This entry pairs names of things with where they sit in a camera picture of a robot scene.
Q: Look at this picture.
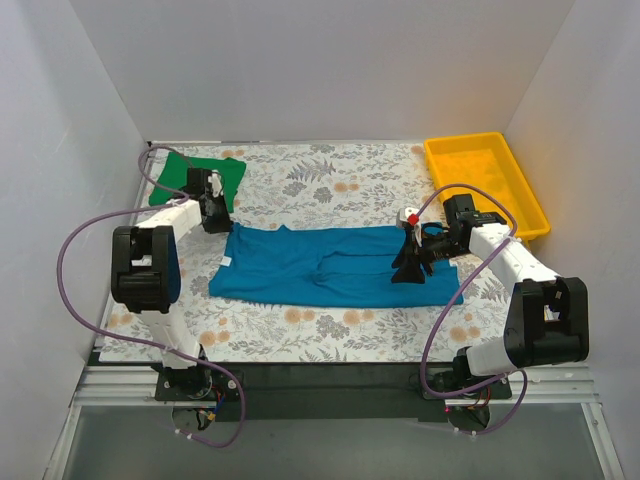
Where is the blue t shirt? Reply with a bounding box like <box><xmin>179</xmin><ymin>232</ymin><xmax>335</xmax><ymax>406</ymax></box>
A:
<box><xmin>209</xmin><ymin>224</ymin><xmax>460</xmax><ymax>309</ymax></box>

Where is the yellow plastic tray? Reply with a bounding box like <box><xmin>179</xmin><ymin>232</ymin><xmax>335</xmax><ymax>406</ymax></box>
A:
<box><xmin>424</xmin><ymin>132</ymin><xmax>551</xmax><ymax>241</ymax></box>

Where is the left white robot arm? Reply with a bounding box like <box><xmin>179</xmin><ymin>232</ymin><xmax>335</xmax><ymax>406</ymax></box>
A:
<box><xmin>111</xmin><ymin>167</ymin><xmax>233</xmax><ymax>400</ymax></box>

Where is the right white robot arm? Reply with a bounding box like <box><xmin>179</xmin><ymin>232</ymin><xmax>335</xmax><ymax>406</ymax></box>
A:
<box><xmin>392</xmin><ymin>187</ymin><xmax>590</xmax><ymax>399</ymax></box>

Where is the folded green t shirt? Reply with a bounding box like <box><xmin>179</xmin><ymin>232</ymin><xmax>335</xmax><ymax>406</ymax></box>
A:
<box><xmin>148</xmin><ymin>151</ymin><xmax>247</xmax><ymax>211</ymax></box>

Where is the floral table mat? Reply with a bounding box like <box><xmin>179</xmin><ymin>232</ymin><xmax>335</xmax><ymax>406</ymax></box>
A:
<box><xmin>99</xmin><ymin>142</ymin><xmax>571</xmax><ymax>364</ymax></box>

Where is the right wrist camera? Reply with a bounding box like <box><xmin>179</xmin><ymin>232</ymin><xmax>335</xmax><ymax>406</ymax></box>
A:
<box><xmin>396</xmin><ymin>207</ymin><xmax>421</xmax><ymax>237</ymax></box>

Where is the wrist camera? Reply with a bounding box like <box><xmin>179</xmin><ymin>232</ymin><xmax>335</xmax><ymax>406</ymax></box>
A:
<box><xmin>208</xmin><ymin>170</ymin><xmax>224</xmax><ymax>198</ymax></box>
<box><xmin>396</xmin><ymin>207</ymin><xmax>421</xmax><ymax>237</ymax></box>

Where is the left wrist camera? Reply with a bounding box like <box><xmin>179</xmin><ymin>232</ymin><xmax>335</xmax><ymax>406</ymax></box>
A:
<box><xmin>208</xmin><ymin>170</ymin><xmax>224</xmax><ymax>198</ymax></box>

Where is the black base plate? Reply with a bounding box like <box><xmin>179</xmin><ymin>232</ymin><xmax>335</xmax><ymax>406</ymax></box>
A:
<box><xmin>154</xmin><ymin>360</ymin><xmax>516</xmax><ymax>422</ymax></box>

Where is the aluminium frame rail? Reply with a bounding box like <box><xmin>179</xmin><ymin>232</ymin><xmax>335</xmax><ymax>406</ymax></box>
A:
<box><xmin>45</xmin><ymin>365</ymin><xmax>623</xmax><ymax>479</ymax></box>

